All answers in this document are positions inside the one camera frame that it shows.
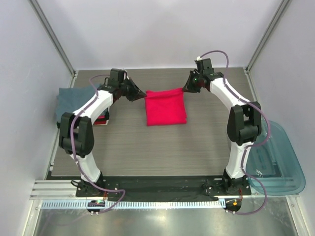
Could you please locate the aluminium frame post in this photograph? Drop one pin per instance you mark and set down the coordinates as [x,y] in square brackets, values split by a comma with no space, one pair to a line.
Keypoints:
[284,4]
[51,34]

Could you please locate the blue plastic bin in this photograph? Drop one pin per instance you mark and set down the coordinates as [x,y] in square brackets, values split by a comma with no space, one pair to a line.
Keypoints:
[275,165]

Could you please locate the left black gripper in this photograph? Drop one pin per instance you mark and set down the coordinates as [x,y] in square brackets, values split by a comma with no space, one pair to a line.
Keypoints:
[136,94]

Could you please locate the left aluminium frame post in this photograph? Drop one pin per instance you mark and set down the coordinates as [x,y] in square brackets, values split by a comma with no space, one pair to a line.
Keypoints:
[51,34]

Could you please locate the right aluminium frame post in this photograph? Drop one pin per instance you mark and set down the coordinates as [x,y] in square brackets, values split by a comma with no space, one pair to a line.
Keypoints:
[284,4]

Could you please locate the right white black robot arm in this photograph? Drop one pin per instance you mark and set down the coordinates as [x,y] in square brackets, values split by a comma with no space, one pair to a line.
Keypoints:
[244,121]

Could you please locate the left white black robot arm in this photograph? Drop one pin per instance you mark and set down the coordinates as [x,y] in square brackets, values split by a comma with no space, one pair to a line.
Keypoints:
[76,128]

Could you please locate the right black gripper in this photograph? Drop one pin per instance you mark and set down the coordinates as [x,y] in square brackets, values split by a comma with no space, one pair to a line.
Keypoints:
[189,87]

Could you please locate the folded grey-blue t shirt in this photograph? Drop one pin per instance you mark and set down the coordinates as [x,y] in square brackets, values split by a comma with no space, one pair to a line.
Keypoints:
[71,99]

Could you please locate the slotted cable duct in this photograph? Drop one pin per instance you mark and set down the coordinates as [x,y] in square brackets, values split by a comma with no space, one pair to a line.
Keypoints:
[98,204]

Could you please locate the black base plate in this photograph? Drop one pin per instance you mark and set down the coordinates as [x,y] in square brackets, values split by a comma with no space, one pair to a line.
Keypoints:
[174,188]

